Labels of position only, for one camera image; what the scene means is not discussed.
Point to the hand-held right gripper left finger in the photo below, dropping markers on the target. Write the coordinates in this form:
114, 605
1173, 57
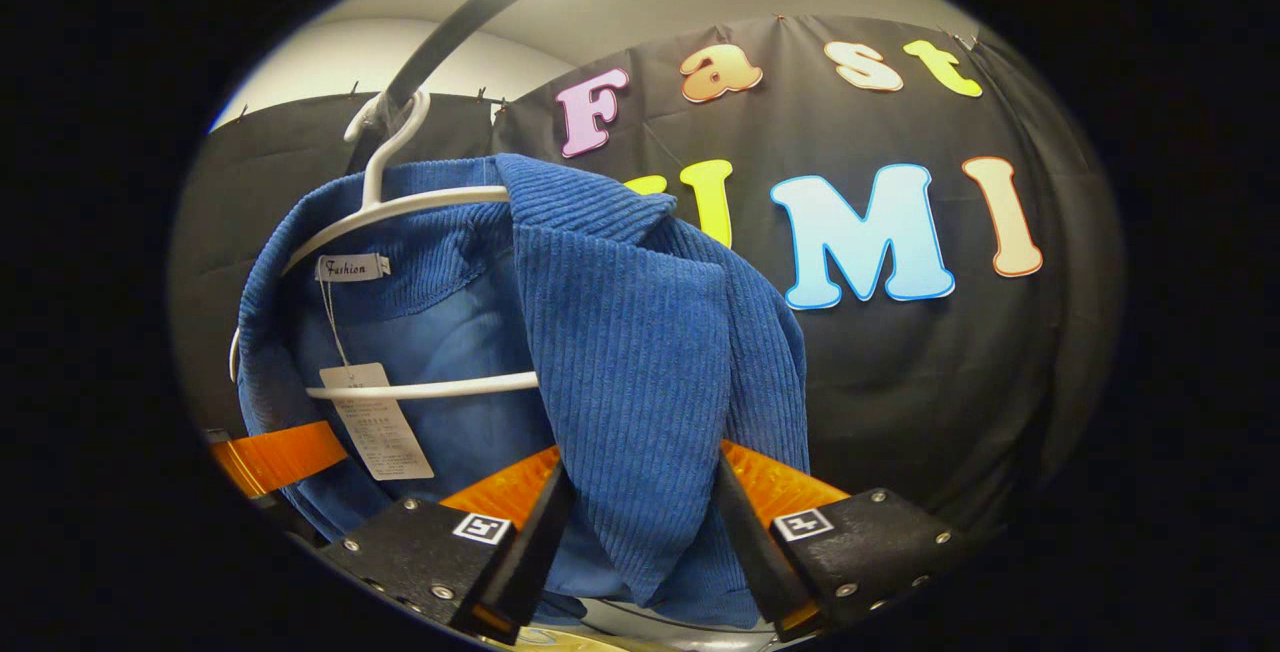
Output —
520, 562

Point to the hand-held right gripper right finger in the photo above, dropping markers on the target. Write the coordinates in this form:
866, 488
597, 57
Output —
760, 552

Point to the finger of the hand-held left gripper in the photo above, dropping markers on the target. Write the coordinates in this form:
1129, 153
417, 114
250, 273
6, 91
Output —
280, 457

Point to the beige laundry hamper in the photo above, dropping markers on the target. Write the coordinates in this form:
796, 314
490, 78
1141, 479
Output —
560, 641

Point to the white plastic clothes hanger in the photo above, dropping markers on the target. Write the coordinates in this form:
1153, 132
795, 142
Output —
430, 200

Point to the black metal clothes rack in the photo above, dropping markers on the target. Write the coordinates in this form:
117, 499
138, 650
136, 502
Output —
450, 32

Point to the white garment hang tag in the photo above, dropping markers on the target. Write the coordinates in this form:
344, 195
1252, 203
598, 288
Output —
378, 422

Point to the black backdrop cloth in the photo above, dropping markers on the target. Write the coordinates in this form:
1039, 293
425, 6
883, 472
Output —
900, 382

